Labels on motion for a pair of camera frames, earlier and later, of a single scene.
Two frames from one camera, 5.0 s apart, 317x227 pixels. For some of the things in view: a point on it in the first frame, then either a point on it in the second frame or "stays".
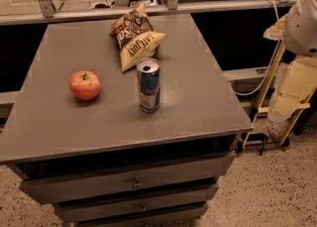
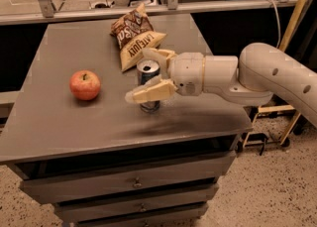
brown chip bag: [128, 25] stays
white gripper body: [302, 26] → [186, 72]
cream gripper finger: [284, 104] → [158, 88]
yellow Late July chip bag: [140, 48] stays
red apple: [84, 84] stays
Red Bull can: [149, 75] stays
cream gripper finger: [276, 32] → [162, 55]
